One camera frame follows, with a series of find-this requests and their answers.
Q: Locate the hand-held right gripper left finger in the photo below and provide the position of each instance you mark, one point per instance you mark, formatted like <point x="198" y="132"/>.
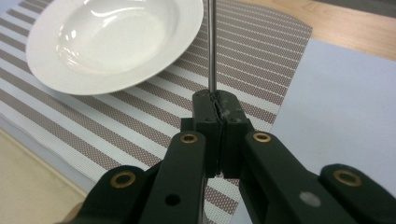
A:
<point x="208" y="130"/>

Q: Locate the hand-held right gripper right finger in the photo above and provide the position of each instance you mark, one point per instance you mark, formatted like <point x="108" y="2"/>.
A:
<point x="233" y="137"/>

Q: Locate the steel fork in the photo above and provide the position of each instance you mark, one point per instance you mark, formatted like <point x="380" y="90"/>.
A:
<point x="212" y="46"/>

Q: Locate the white deep plate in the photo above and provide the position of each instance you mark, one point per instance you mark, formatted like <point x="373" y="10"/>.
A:
<point x="109" y="46"/>

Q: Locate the beige plastic tray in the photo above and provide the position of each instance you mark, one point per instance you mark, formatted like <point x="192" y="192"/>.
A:
<point x="31" y="186"/>

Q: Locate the striped woven placemat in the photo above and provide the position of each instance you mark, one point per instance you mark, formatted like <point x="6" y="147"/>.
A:
<point x="249" y="62"/>

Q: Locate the white table cover sheet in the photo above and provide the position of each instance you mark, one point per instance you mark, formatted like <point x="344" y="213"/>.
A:
<point x="342" y="109"/>

